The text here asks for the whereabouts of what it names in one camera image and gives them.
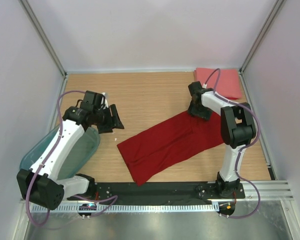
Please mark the right aluminium frame rail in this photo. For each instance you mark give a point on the right aluminium frame rail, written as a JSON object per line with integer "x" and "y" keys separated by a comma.
{"x": 275, "y": 10}

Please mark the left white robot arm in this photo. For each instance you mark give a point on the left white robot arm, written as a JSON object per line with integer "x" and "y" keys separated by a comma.
{"x": 49, "y": 193}

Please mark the teal plastic bin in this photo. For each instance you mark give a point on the teal plastic bin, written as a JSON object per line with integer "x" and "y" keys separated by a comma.
{"x": 73, "y": 151}

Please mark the slotted cable duct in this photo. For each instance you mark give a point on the slotted cable duct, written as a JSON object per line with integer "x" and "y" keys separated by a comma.
{"x": 81, "y": 208}

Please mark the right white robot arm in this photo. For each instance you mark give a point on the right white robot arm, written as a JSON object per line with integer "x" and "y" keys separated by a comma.
{"x": 237, "y": 129}

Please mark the folded pink t shirt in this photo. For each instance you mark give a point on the folded pink t shirt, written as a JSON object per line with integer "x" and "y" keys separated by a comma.
{"x": 228, "y": 84}

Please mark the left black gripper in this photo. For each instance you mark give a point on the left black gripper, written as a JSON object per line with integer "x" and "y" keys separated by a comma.
{"x": 113, "y": 122}

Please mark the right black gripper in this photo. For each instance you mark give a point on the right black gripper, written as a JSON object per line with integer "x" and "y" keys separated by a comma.
{"x": 205, "y": 115}

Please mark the dark red t shirt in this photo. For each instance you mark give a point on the dark red t shirt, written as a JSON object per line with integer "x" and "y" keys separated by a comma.
{"x": 168, "y": 143}

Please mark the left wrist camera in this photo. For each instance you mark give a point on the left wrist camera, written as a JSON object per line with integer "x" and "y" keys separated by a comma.
{"x": 104, "y": 101}

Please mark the aluminium frame rail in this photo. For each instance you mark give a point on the aluminium frame rail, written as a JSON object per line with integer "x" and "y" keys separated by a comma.
{"x": 42, "y": 35}
{"x": 275, "y": 10}

